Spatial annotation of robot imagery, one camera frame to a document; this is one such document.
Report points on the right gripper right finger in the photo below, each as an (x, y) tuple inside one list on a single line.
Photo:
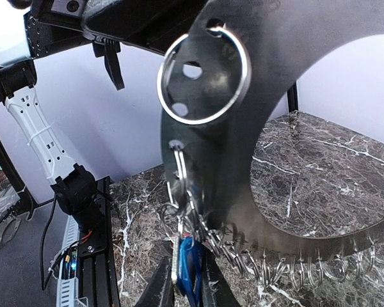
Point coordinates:
[(215, 290)]

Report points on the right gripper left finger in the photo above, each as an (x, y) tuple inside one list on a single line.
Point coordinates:
[(160, 290)]

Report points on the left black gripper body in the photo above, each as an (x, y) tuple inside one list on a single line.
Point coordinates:
[(56, 26)]

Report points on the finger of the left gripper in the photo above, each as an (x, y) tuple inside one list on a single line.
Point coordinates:
[(109, 49)]

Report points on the blue key tag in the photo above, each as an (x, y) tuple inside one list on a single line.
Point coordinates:
[(189, 276)]

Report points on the grey crescent key organizer plate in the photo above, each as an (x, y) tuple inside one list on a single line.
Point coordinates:
[(294, 187)]

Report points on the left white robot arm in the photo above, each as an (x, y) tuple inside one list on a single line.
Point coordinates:
[(73, 186)]

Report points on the black front rail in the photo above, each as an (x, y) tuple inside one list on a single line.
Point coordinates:
[(96, 273)]

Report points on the grey slotted cable duct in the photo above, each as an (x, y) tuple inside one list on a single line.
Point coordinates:
[(68, 281)]

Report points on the right black frame post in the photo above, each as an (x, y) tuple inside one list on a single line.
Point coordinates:
[(292, 98)]

